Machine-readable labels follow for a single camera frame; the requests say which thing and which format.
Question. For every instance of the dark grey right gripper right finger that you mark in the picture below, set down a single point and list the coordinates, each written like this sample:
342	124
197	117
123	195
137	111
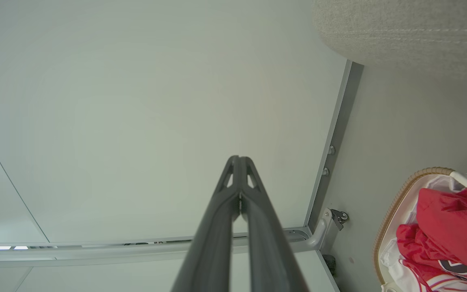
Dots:
272	251

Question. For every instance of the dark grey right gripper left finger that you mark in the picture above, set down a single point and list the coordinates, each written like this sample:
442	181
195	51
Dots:
211	243

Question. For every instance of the red cloth garment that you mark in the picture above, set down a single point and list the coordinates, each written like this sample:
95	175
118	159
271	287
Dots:
452	227

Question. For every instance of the grey fabric sofa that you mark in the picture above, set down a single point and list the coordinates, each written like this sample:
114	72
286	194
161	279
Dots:
412	32

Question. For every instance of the black rubber foot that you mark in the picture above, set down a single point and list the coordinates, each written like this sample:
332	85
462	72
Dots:
330	265

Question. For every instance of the silver bolt head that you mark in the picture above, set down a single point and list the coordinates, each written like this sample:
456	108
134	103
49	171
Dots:
331	150
326	171

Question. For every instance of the wicker rim laundry basket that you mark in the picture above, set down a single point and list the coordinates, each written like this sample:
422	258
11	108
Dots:
393	207

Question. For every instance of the white plastic tub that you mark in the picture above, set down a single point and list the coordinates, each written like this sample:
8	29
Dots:
403	211

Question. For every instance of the red and white jersey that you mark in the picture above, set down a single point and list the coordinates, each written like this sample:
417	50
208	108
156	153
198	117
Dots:
432	280

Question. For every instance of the white curved metal bracket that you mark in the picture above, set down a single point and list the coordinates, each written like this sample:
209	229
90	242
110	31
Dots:
320	233

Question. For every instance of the long aluminium frame rail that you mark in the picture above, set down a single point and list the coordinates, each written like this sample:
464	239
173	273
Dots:
95	252

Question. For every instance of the upright aluminium frame post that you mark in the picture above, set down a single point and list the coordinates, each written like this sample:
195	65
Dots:
337	134

